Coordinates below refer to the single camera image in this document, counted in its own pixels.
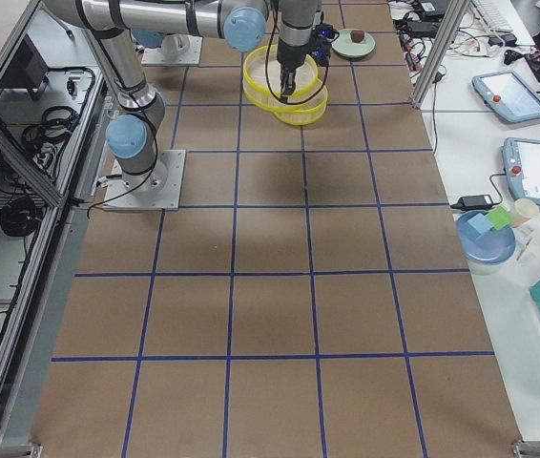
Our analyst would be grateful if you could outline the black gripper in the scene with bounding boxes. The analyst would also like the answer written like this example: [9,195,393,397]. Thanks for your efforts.
[277,42,307,101]

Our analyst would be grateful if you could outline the yellow steamer layer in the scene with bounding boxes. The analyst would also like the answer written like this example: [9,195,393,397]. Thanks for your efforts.
[242,45,321,113]
[273,88,329,126]

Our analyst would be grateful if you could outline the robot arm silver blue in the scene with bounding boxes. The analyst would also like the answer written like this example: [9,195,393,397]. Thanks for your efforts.
[119,1,321,102]
[45,1,271,191]

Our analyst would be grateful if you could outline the light green plate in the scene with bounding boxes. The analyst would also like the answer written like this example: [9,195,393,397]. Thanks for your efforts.
[332,29,376,59]

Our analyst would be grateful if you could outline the brown steamed bun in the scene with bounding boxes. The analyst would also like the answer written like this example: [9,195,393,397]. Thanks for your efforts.
[349,30,365,43]

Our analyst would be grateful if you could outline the upper blue teach pendant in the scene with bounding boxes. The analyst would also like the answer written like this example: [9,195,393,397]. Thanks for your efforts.
[471,71,540,124]

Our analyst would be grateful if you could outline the blue teach pendant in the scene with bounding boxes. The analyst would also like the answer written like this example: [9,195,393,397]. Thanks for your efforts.
[471,71,540,124]
[502,137,540,205]

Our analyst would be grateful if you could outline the small black power brick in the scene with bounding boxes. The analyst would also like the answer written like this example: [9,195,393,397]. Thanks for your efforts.
[450,194,497,212]

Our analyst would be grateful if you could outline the blue foam block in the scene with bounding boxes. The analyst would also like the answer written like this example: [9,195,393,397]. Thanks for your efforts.
[466,213,493,239]

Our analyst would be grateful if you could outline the green foam block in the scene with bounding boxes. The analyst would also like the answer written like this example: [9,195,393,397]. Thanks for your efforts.
[485,205,514,231]

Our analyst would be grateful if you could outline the lower blue teach pendant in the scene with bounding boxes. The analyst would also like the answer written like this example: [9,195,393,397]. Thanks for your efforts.
[502,137,540,205]

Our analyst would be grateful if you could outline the blue plate with blocks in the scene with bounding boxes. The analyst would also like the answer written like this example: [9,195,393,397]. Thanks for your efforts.
[456,210,516,265]

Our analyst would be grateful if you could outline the beige paper cup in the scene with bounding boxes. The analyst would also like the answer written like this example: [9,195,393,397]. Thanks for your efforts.
[510,198,539,228]

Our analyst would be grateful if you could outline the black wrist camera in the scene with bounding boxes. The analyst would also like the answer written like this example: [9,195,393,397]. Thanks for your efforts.
[307,23,340,68]

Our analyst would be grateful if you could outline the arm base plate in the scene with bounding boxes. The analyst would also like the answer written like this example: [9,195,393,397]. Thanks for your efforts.
[142,34,203,67]
[101,150,186,211]

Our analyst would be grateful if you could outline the aluminium frame post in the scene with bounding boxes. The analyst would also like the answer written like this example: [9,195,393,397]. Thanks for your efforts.
[411,0,468,109]

